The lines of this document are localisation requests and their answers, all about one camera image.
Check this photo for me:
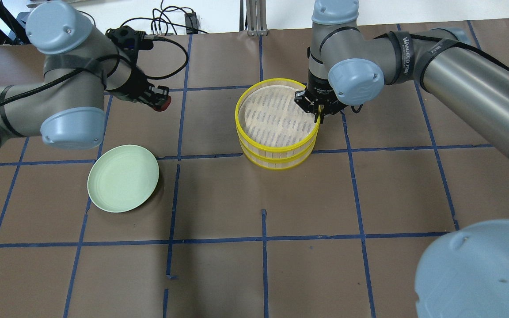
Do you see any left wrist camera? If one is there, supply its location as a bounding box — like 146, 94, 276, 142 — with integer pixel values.
105, 26, 154, 59

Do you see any brown bun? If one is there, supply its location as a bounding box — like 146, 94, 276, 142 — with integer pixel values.
151, 95, 172, 111

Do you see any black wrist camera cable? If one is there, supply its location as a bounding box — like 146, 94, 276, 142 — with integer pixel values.
142, 34, 189, 93

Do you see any yellow steamer layer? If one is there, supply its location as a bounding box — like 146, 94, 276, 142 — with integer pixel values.
239, 140, 315, 171
234, 78, 320, 153

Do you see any aluminium frame post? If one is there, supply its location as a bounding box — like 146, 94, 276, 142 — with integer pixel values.
246, 0, 269, 36

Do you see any light green bowl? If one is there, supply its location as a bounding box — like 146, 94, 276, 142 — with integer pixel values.
87, 145, 160, 213

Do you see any black camera stand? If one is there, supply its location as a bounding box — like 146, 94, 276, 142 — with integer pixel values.
0, 0, 30, 45

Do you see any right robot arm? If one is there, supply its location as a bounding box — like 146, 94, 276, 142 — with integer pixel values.
294, 0, 509, 318

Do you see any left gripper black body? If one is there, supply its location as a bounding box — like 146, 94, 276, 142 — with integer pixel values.
113, 68, 170, 107

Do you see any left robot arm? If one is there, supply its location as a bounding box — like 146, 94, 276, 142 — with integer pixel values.
0, 0, 171, 150

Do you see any black power adapter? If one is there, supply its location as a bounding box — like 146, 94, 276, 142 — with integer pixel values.
184, 12, 199, 34

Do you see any black cable bundle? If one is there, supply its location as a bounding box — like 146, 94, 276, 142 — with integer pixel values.
78, 0, 211, 36

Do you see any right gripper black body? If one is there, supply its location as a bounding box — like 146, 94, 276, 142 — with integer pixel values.
294, 79, 347, 115

